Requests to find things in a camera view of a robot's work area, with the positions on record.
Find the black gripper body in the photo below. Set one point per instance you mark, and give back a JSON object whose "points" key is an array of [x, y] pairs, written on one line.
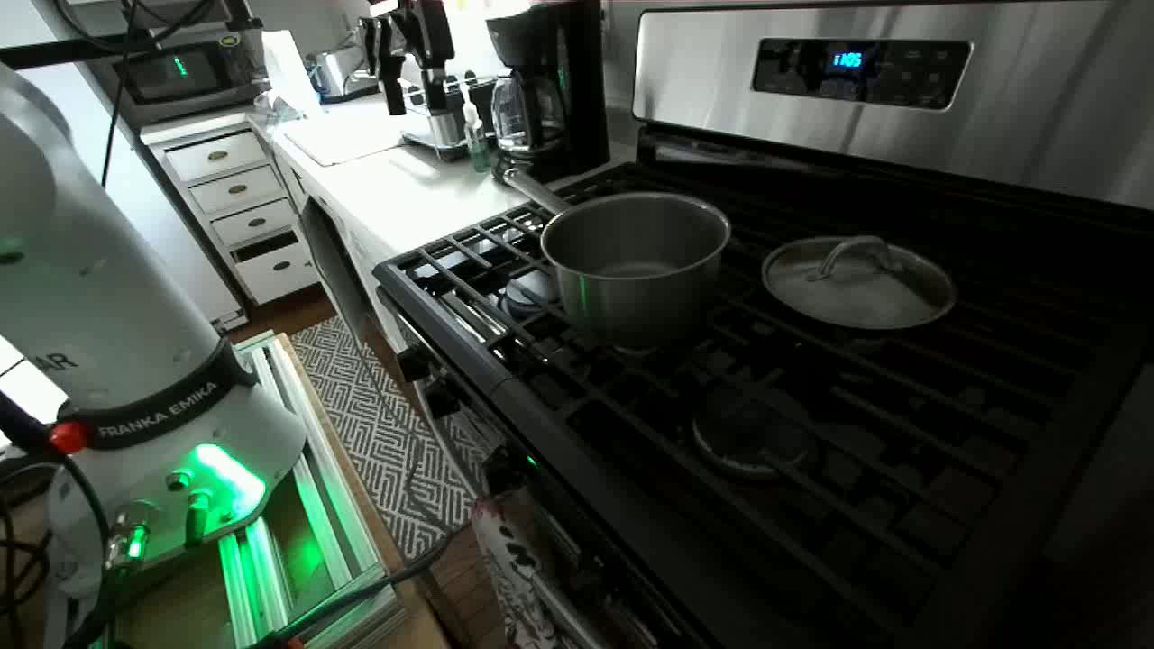
{"points": [[416, 30]]}

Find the black gas stove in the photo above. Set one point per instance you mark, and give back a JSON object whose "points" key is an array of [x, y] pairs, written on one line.
{"points": [[840, 507]]}

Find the silver kettle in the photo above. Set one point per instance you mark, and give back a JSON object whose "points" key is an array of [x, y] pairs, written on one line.
{"points": [[340, 72]]}

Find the black coffee maker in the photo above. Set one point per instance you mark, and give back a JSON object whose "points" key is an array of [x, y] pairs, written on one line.
{"points": [[563, 85]]}

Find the grey utensil holder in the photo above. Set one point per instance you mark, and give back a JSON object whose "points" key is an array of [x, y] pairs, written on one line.
{"points": [[444, 126]]}

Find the patterned dish towel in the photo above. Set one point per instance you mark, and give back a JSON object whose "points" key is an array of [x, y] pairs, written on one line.
{"points": [[524, 578]]}

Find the black stand bar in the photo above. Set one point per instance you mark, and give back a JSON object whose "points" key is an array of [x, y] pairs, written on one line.
{"points": [[74, 48]]}

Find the stainless steel pot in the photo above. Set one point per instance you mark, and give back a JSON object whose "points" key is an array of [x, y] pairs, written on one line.
{"points": [[636, 282]]}

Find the clear soap bottle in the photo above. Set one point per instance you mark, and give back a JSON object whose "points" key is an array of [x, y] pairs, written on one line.
{"points": [[478, 126]]}

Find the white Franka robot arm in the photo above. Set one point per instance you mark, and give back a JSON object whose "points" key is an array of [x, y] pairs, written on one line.
{"points": [[110, 301]]}

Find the grey patterned floor rug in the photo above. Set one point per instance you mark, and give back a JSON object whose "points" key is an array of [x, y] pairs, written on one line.
{"points": [[382, 444]]}

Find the black stove knob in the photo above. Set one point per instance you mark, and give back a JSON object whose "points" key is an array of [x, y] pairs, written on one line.
{"points": [[442, 396], [505, 468], [416, 360]]}

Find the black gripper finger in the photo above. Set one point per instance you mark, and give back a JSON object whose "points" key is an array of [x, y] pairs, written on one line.
{"points": [[434, 77], [394, 85]]}

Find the white cutting board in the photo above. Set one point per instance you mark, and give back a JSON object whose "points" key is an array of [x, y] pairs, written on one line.
{"points": [[342, 133]]}

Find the white drawer cabinet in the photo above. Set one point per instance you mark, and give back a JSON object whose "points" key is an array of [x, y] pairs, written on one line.
{"points": [[240, 211]]}

